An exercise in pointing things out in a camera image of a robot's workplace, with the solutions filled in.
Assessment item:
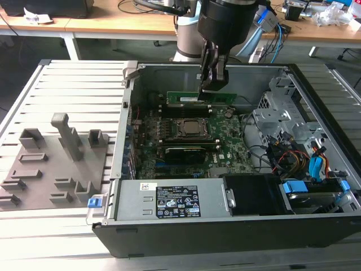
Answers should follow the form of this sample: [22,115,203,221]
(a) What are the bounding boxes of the coloured power wire bundle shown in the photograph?
[267,142,333,177]

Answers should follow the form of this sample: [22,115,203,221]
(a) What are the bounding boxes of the blue hanging cable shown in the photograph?
[273,22,285,63]

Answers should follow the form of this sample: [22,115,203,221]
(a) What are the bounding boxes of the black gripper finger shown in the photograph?
[199,41,214,94]
[207,53,230,93]

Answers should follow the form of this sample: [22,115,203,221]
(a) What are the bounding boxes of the blue disk carrier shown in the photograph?
[280,179,352,215]

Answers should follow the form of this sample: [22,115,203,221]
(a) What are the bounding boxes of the silver hard disk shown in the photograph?
[289,191,339,212]

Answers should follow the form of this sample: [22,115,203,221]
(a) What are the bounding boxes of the green motherboard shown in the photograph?
[131,107,254,180]

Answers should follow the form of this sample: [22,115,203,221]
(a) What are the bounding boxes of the black open PC case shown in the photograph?
[91,60,361,259]

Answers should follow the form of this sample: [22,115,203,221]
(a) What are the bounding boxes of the blue flat data wire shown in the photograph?
[309,154,325,184]

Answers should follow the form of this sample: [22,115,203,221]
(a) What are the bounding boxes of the white crumpled paper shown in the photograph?
[24,7,54,25]

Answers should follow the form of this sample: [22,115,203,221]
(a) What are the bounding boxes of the silver metal drive cage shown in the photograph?
[252,76,339,170]

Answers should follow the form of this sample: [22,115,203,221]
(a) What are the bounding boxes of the black RAM slot bank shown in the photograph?
[159,103,215,119]
[160,137,222,150]

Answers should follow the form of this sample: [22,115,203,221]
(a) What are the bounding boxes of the grey parts rack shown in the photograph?
[0,112,109,212]

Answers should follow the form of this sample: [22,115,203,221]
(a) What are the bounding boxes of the clear plastic bag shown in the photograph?
[311,2,353,28]

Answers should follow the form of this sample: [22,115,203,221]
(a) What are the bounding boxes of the CPU socket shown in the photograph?
[170,116,215,141]

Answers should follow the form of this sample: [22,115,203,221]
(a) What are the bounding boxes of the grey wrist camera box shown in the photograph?
[258,7,279,32]

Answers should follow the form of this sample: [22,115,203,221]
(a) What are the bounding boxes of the green RAM stick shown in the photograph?
[166,90,237,106]

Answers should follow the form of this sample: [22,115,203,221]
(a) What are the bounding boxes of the wooden desk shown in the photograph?
[0,0,361,62]

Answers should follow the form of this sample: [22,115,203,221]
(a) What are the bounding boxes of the black chair leg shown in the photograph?
[337,47,353,60]

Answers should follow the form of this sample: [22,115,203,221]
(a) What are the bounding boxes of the silver power supply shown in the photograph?
[114,177,235,222]

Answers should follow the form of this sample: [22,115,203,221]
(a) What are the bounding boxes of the black graphics card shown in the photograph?
[163,145,206,164]

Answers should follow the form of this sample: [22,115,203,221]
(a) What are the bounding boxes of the small black box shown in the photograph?
[284,4,305,20]

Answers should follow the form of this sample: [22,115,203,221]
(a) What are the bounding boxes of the black box on desk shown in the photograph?
[5,0,94,19]

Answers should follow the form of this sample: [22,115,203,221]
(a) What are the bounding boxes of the CPU chip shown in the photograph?
[183,120,208,136]

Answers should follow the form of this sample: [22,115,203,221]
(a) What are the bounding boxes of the white power strip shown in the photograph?
[249,46,265,63]

